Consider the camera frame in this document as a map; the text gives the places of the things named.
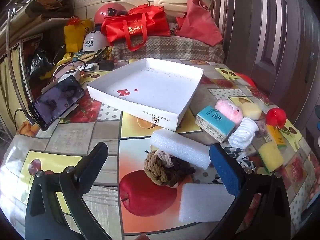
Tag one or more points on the yellow tissue packet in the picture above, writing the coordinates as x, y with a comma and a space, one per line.
275, 136

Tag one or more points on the white helmet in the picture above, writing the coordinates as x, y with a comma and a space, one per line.
95, 40

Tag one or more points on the cow print cloth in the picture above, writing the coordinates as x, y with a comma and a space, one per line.
241, 156

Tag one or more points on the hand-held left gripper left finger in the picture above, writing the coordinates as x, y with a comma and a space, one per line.
93, 165

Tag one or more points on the white power bank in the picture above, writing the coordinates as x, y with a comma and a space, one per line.
68, 75

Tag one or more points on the cream round sponge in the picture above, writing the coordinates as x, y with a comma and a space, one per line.
251, 110

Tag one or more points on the red plastic bag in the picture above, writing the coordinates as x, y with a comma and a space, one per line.
200, 22

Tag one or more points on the yellow shopping bag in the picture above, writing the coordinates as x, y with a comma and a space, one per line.
75, 35

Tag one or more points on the metal pole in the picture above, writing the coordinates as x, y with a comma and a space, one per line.
8, 30

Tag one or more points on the white cardboard box tray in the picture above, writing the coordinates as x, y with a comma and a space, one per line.
150, 87

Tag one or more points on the stack of cream foam sheets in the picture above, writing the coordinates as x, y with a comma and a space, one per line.
170, 1

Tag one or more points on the brown wooden door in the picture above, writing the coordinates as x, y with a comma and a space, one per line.
270, 42

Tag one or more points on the black power adapter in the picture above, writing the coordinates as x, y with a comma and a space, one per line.
106, 65

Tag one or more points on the pink plush toy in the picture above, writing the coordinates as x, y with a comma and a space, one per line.
227, 110

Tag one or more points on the yellow plastic sheet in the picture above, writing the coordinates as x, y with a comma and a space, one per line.
66, 57

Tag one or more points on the black smartphone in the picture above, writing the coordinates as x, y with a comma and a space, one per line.
56, 102

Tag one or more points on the long white foam block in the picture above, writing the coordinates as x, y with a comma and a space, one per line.
180, 148

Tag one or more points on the teal tissue packet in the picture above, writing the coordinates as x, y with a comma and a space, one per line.
213, 123

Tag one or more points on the plaid covered bench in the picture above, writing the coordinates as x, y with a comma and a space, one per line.
170, 47

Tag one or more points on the fruit print tablecloth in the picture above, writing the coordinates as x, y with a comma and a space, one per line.
82, 135

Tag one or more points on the red helmet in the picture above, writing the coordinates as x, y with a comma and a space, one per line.
103, 13

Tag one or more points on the white cloth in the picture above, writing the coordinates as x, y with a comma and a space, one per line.
243, 132

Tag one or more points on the black plastic bag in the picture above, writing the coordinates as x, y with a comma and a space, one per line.
40, 60

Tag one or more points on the red plush apple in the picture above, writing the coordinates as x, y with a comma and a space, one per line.
276, 117

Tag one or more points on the yellow green scrub sponge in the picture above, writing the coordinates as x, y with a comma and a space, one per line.
270, 156

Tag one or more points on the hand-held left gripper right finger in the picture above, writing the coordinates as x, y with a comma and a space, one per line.
225, 168

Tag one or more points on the red packet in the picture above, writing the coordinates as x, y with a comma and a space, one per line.
245, 78

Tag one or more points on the red tote bag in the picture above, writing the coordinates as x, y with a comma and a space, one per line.
135, 25

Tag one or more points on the yellow curtain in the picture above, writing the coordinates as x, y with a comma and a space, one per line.
10, 85

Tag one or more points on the metal shelf rack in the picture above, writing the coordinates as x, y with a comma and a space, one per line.
23, 62

